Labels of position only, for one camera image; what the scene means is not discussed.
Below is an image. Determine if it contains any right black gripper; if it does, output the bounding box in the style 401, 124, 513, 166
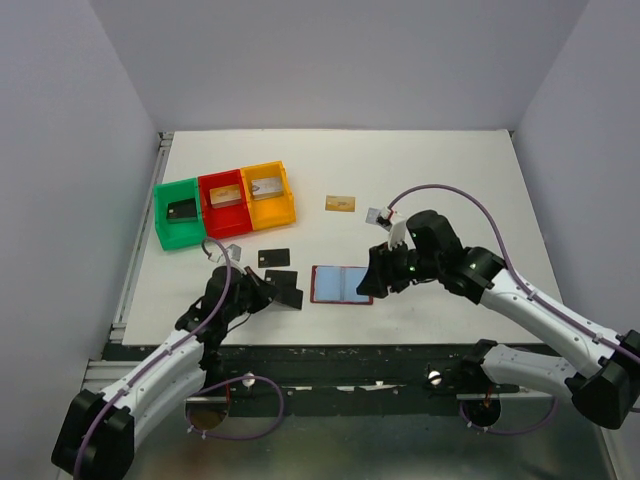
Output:
355, 236, 442, 298

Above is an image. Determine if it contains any dark grey card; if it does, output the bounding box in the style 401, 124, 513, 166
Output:
265, 269, 298, 289

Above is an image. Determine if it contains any black VIP card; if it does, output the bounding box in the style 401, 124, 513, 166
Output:
258, 248, 291, 269

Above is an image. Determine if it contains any red leather card holder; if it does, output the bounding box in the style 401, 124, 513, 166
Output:
310, 265, 373, 305

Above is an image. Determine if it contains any silver VIP card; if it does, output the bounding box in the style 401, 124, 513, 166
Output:
365, 208, 381, 225

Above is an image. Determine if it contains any gold VIP card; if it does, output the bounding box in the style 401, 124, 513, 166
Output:
325, 195, 356, 212

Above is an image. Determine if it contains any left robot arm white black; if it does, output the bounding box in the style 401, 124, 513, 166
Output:
51, 266, 278, 479

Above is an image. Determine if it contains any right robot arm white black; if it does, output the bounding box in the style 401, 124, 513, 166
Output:
357, 208, 639, 430

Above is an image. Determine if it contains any gold card in red bin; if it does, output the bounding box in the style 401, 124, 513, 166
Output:
209, 185, 242, 209

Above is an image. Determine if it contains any silver card in yellow bin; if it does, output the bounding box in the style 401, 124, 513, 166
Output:
251, 177, 284, 200

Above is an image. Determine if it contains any black card in green bin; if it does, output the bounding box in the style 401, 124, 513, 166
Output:
166, 198, 198, 223

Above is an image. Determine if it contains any yellow plastic bin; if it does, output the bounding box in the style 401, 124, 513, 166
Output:
240, 161, 296, 231

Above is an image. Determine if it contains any red plastic bin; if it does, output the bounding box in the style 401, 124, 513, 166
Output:
198, 169, 253, 239

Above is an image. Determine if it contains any green plastic bin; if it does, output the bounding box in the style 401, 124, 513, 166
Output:
153, 177, 206, 251

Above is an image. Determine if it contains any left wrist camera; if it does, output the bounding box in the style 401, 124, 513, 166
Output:
206, 244, 242, 265

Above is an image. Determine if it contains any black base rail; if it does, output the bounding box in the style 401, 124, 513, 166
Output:
179, 342, 521, 419

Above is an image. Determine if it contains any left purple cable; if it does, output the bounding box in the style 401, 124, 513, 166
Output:
72, 237, 286, 476

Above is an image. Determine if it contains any aluminium frame rail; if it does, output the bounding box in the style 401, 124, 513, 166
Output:
81, 131, 175, 388

